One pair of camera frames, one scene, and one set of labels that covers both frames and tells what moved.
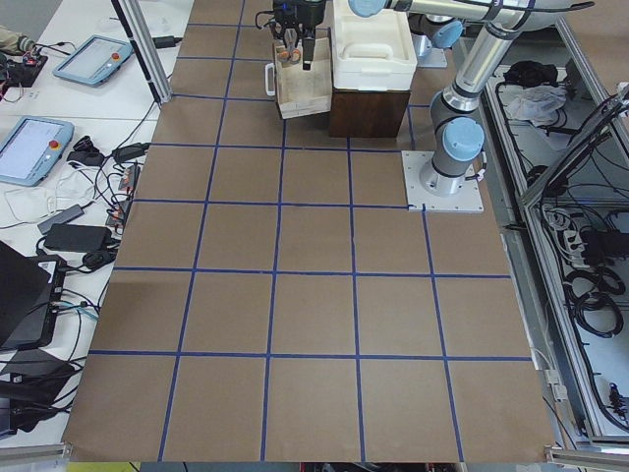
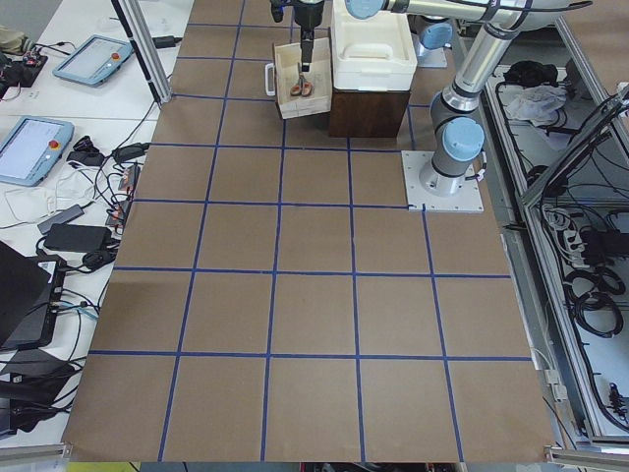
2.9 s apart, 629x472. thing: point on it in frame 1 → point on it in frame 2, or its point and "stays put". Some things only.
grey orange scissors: x=291 y=54 → x=304 y=87
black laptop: x=30 y=288 stays put
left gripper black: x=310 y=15 stays put
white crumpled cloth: x=538 y=103 stays put
